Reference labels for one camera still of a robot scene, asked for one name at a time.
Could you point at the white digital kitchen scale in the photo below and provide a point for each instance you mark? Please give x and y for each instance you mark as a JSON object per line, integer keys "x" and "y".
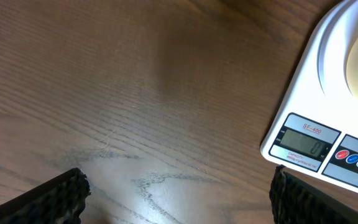
{"x": 315, "y": 131}

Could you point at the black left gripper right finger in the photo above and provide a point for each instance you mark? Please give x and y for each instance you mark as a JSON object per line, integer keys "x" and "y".
{"x": 296, "y": 202}

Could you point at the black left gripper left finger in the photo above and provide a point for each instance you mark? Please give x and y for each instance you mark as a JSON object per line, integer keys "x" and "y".
{"x": 59, "y": 200}

